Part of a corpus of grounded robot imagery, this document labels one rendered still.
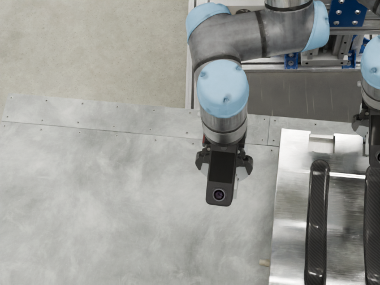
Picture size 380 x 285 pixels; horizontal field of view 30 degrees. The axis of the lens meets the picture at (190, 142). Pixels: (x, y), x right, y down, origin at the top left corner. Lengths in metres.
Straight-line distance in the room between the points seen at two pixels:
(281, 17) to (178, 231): 0.56
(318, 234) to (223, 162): 0.30
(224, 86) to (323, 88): 1.27
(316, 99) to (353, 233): 0.93
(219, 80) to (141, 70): 1.54
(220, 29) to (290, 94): 1.18
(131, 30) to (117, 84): 0.23
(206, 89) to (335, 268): 0.47
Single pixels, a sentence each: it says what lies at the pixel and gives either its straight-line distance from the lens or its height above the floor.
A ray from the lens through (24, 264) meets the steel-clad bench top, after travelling 1.52.
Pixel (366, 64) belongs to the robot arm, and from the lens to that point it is 1.09.
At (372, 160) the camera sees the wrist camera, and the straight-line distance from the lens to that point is 1.27.
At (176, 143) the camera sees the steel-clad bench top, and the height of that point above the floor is 0.80.
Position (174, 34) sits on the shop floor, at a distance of 2.63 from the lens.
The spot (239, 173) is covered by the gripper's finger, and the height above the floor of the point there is 1.00.
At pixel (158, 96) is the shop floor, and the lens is 2.51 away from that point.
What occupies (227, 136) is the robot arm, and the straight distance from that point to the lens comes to 1.13.
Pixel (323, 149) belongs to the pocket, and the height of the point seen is 0.86.
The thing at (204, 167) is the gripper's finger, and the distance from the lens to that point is 1.30.
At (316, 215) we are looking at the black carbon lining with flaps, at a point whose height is 0.88.
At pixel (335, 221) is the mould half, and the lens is 1.41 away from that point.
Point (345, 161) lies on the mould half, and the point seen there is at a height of 0.89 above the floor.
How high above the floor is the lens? 2.22
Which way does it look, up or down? 66 degrees down
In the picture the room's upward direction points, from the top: 9 degrees counter-clockwise
